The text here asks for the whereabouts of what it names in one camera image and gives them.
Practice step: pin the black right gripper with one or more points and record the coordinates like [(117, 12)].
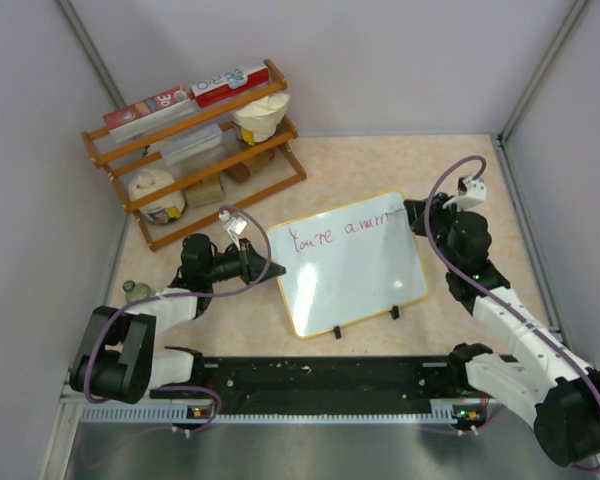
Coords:
[(416, 211)]

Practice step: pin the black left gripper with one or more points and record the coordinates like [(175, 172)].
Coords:
[(251, 263)]

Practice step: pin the white marker pen magenta cap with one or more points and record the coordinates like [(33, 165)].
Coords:
[(398, 213)]

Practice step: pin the yellow framed whiteboard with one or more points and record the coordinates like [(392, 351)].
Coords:
[(347, 264)]

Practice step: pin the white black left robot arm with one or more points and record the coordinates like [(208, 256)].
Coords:
[(116, 359)]

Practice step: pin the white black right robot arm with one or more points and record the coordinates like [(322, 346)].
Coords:
[(555, 392)]

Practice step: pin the tan sponge stack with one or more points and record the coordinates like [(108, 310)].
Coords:
[(206, 191)]

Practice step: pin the reddish brown sponge stack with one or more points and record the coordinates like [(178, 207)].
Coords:
[(243, 171)]

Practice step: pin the orange wooden shelf rack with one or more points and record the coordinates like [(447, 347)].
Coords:
[(153, 192)]

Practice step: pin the small glass bottle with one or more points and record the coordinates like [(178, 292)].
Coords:
[(136, 291)]

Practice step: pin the clear plastic box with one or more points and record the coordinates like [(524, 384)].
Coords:
[(191, 144)]

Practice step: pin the upper white paper-lid jar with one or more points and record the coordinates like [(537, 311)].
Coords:
[(257, 121)]

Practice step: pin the red white wrap box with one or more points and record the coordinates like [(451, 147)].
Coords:
[(228, 84)]

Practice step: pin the red foil wrap box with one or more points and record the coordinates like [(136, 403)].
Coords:
[(148, 114)]

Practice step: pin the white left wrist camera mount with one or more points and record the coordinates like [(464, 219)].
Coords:
[(234, 224)]

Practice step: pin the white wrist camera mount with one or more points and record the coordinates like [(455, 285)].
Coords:
[(234, 224), (471, 192)]

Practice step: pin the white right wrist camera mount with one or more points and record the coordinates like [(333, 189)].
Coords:
[(471, 192)]

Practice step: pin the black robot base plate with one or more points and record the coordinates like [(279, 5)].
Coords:
[(333, 385)]

